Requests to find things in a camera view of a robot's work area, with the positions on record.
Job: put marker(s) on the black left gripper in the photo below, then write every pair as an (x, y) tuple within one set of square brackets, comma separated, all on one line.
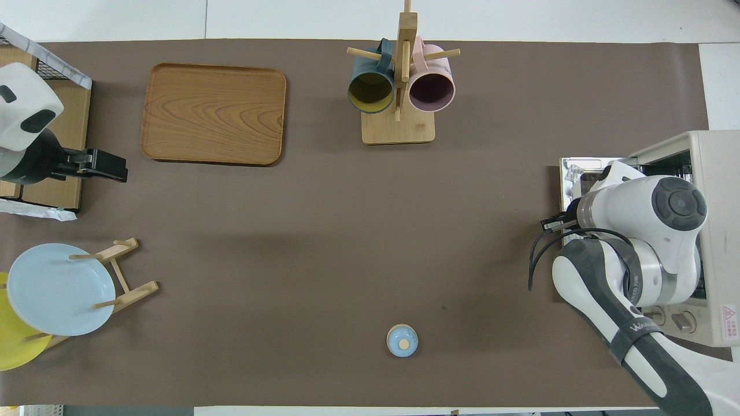
[(34, 159)]

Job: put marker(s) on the light blue plate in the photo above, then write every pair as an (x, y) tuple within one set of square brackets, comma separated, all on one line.
[(58, 289)]

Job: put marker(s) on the pink mug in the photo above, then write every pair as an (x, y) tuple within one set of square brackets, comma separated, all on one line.
[(430, 89)]

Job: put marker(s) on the wooden plate rack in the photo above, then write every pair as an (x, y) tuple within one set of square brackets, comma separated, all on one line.
[(139, 292)]

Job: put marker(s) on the white checkered cloth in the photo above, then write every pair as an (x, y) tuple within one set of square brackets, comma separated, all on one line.
[(58, 66)]

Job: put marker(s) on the cream toaster oven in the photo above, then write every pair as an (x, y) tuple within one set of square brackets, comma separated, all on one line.
[(720, 242)]

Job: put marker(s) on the white crumpled sheet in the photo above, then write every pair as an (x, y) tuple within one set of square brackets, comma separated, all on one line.
[(34, 211)]

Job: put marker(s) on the wooden mug rack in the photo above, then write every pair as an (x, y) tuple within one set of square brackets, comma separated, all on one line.
[(399, 130)]

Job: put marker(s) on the brown table mat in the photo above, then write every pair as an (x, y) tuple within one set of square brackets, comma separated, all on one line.
[(289, 260)]

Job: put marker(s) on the small blue lid wooden knob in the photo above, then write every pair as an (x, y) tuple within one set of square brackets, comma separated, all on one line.
[(402, 341)]

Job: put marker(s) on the brown wooden tray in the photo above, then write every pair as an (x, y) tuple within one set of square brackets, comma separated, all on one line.
[(214, 115)]

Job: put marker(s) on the yellow plate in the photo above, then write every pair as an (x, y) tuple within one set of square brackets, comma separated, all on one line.
[(14, 352)]

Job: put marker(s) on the dark blue mug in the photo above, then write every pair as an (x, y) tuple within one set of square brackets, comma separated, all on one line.
[(370, 92)]

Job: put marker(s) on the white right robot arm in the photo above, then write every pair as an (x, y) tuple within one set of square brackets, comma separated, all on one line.
[(636, 214)]

